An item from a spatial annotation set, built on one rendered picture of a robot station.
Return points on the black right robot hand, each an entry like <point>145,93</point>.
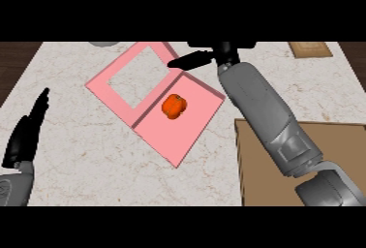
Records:
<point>210,56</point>

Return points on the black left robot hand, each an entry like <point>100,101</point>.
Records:
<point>26,132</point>

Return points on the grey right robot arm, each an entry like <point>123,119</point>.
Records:
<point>281,129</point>

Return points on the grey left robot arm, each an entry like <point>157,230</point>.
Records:
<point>14,185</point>

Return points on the orange squash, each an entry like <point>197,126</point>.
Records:
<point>173,106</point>

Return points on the pink tray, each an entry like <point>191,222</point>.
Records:
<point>167,106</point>

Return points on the brown cardboard box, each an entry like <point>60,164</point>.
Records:
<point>266,168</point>

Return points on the small tan wooden board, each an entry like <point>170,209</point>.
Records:
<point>311,49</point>

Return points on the grey round object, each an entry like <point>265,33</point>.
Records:
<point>104,43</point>

